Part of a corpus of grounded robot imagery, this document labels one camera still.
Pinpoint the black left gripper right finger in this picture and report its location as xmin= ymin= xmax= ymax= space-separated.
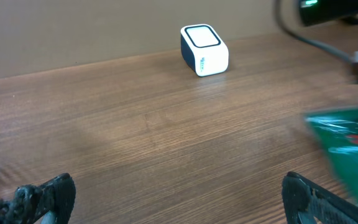
xmin=282 ymin=172 xmax=358 ymax=224

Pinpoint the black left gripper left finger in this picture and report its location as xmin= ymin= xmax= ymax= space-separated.
xmin=0 ymin=173 xmax=76 ymax=224

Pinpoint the green 3M gloves packet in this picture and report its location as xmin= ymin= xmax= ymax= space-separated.
xmin=305 ymin=106 xmax=358 ymax=204

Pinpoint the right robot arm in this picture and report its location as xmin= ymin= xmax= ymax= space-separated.
xmin=298 ymin=0 xmax=358 ymax=82

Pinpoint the white barcode scanner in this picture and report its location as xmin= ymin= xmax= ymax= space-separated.
xmin=180 ymin=24 xmax=229 ymax=77

